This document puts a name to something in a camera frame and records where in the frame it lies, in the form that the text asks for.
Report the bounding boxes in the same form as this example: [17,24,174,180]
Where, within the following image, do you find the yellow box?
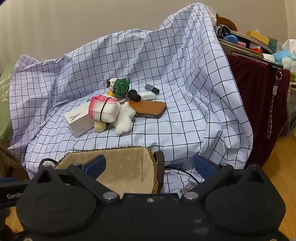
[246,30,270,45]

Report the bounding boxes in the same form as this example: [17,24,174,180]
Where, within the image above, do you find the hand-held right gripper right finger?
[181,155,266,204]

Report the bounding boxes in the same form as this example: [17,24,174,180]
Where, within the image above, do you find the grey tube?
[145,84,160,95]

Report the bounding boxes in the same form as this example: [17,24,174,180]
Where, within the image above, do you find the white fluffy plush bear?
[113,103,136,135]

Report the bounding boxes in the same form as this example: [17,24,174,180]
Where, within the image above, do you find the brown leather wallet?
[128,100,167,119]

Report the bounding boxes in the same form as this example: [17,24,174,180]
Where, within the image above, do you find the beige sponge with green holder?
[94,121,107,132]

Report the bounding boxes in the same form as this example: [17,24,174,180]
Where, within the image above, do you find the white black checked sheet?
[7,2,255,194]

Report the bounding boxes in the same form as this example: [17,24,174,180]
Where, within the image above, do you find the green paper bag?
[0,62,16,139]

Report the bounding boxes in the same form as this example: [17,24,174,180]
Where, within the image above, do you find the dark green box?
[268,37,282,54]

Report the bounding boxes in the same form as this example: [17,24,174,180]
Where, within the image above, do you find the black stopper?
[128,89,142,102]

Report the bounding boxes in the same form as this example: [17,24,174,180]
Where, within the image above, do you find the light blue bag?
[273,50,296,67]

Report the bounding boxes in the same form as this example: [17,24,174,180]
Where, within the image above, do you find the white phone box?
[64,101,109,138]

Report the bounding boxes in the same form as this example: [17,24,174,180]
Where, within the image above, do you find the dark red velvet cloth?
[225,54,291,167]

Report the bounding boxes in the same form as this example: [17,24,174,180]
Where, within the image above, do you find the brown wooden piece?
[216,17,238,32]

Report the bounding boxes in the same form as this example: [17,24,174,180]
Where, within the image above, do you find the black white striped cloth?
[214,25,232,37]

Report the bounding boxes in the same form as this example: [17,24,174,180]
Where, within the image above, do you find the woven basket with beige lining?
[54,146,165,194]

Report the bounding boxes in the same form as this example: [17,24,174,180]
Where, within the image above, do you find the blue ball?
[223,34,238,44]

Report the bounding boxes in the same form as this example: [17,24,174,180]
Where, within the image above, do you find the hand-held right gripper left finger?
[35,155,121,204]

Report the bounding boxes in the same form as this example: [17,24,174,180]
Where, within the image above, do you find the grey tray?
[218,30,285,69]

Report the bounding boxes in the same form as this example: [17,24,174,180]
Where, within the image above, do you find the small white pack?
[138,91,156,100]

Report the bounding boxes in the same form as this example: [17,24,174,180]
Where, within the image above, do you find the braided keychain rope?
[266,70,283,139]

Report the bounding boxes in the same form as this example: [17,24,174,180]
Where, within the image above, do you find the pink checked towel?
[88,95,121,123]

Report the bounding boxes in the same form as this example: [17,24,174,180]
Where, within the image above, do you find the white tissue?
[281,39,296,52]

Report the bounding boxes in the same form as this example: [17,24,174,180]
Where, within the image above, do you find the green white plush toy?
[106,77,132,102]

